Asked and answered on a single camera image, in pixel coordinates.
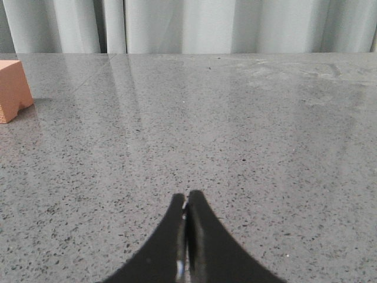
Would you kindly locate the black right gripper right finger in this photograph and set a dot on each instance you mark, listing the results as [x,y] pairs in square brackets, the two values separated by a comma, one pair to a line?
[214,255]

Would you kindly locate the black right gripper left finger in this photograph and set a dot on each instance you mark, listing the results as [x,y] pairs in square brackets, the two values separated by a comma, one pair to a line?
[163,257]

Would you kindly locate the orange foam cube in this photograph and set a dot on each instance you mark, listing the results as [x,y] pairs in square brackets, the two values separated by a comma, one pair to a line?
[15,92]

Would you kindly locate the white curtain backdrop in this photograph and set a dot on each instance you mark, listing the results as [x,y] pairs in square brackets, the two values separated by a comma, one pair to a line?
[188,27]

